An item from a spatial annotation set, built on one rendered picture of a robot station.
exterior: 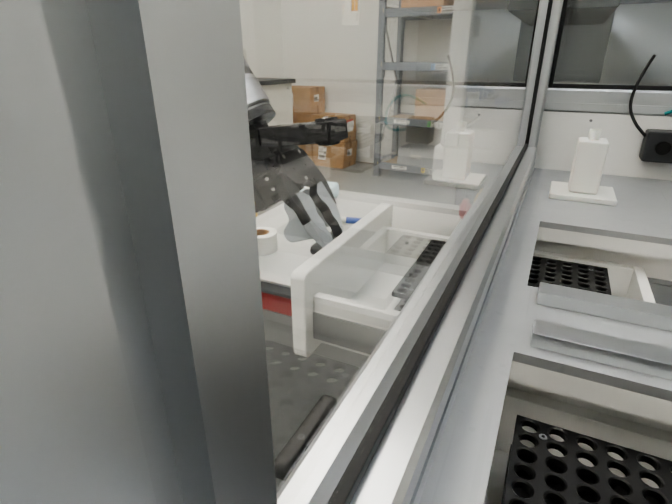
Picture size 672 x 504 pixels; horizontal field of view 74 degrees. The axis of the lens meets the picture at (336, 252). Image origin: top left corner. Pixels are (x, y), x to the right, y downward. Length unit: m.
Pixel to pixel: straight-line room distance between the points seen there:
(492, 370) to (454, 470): 0.09
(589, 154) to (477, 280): 0.45
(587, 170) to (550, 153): 0.20
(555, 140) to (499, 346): 0.64
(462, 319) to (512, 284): 0.17
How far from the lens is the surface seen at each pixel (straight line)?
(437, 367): 0.25
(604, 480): 0.36
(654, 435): 0.41
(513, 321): 0.40
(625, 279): 0.69
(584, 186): 0.77
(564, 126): 0.95
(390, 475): 0.20
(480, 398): 0.31
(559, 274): 0.61
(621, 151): 0.96
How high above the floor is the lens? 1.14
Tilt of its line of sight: 24 degrees down
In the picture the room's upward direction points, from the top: straight up
